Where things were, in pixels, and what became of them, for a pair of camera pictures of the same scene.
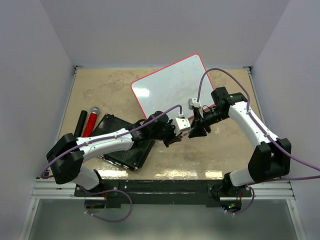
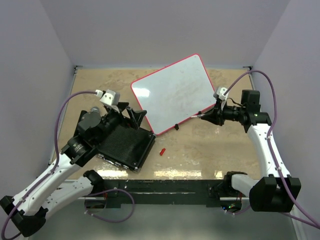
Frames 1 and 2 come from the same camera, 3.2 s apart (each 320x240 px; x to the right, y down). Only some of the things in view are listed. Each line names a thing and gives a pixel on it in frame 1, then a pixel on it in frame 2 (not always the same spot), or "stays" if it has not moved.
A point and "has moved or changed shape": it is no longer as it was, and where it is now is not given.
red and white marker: (181, 136) has moved or changed shape
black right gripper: (198, 130) to (218, 117)
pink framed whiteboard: (175, 84) stays
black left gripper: (173, 138) to (137, 116)
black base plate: (165, 191) stays
